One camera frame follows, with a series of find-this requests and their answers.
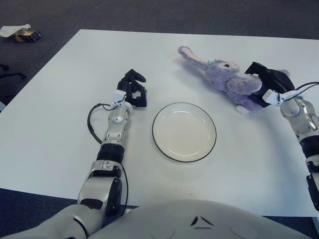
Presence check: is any black cardboard box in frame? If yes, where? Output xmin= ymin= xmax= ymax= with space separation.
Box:
xmin=13 ymin=28 xmax=42 ymax=43

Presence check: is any white plate with black rim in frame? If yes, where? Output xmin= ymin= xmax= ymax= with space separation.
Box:
xmin=152 ymin=102 xmax=217 ymax=164

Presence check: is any grey robot torso shell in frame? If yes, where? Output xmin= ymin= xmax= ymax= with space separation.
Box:
xmin=89 ymin=199 xmax=319 ymax=239

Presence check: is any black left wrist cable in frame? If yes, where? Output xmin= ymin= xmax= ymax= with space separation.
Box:
xmin=87 ymin=103 xmax=114 ymax=145

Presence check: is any black left elbow cable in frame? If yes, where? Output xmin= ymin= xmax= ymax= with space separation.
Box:
xmin=119 ymin=166 xmax=129 ymax=206

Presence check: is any purple plush bunny doll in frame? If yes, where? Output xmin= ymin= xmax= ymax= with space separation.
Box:
xmin=177 ymin=45 xmax=291 ymax=115

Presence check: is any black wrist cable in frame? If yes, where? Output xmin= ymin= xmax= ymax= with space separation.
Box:
xmin=87 ymin=103 xmax=114 ymax=145
xmin=281 ymin=82 xmax=319 ymax=100

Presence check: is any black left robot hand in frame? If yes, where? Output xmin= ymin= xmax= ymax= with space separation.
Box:
xmin=116 ymin=69 xmax=148 ymax=108

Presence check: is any black office chair base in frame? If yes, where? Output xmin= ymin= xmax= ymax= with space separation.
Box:
xmin=0 ymin=63 xmax=27 ymax=80

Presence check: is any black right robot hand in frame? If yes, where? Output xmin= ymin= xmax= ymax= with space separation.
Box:
xmin=244 ymin=61 xmax=296 ymax=108

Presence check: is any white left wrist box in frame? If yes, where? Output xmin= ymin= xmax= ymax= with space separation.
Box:
xmin=112 ymin=91 xmax=127 ymax=104

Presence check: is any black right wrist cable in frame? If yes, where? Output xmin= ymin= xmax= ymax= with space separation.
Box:
xmin=281 ymin=82 xmax=319 ymax=100

